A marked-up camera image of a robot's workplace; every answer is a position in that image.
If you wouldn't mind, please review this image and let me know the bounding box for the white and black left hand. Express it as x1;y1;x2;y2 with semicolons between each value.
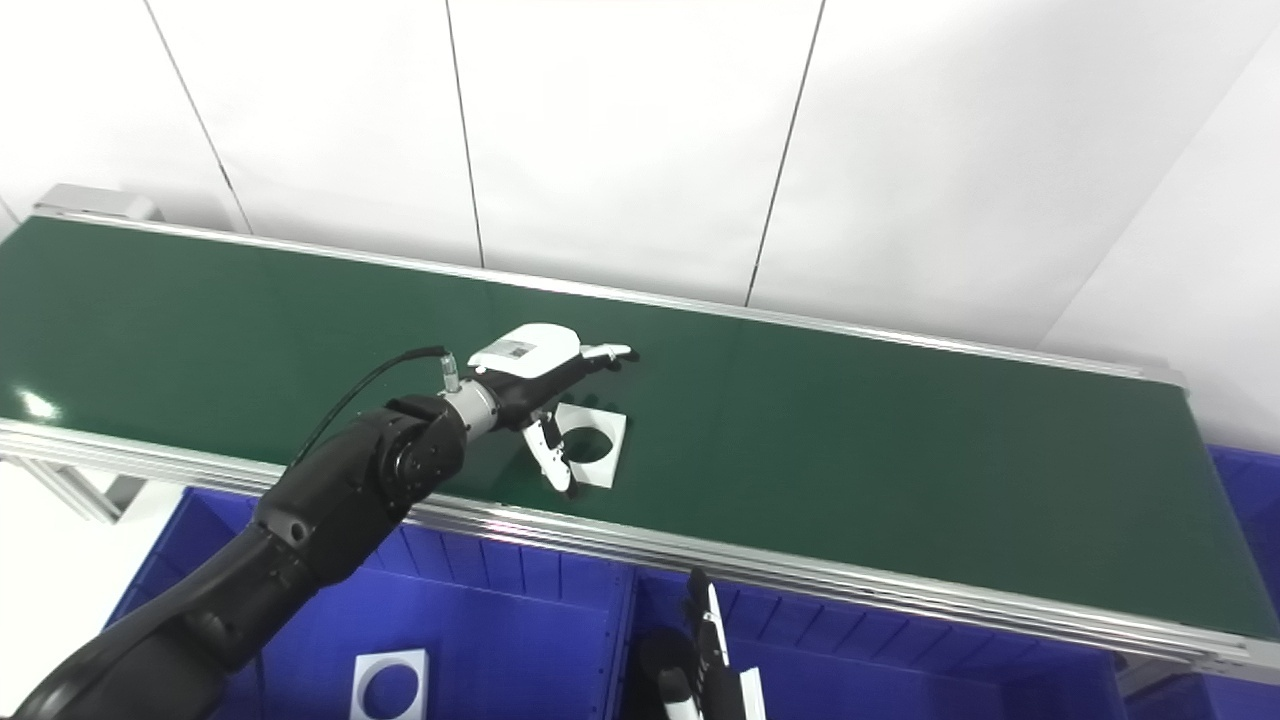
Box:
468;322;641;498

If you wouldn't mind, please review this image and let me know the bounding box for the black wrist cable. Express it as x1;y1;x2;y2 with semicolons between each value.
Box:
288;345;463;471

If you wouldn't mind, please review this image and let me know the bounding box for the green conveyor belt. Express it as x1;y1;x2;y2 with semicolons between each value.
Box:
0;183;1280;687
0;217;1280;642

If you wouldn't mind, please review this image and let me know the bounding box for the black cylinder part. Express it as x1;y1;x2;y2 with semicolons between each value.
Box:
627;628;693;720

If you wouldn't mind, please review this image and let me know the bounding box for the blue plastic bin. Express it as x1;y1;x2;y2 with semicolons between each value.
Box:
620;565;1133;720
1125;445;1280;720
105;487;637;720

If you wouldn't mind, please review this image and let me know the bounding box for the white square part with hole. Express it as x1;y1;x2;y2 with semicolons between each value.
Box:
545;402;628;490
350;649;429;720

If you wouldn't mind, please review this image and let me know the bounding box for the white and black right hand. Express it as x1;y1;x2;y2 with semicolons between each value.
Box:
655;568;767;720

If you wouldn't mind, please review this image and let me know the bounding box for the aluminium conveyor leg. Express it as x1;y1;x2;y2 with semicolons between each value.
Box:
0;455;147;524

